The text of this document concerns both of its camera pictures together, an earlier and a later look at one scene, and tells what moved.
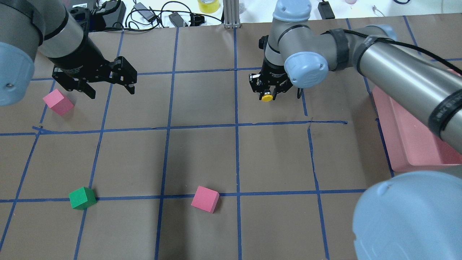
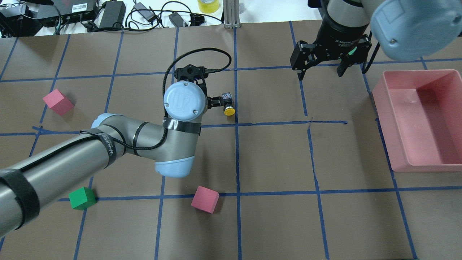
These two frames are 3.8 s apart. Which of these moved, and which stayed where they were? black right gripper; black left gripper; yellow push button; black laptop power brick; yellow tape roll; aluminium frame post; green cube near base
Moved: black right gripper; black left gripper; yellow push button
Stayed: yellow tape roll; green cube near base; black laptop power brick; aluminium frame post
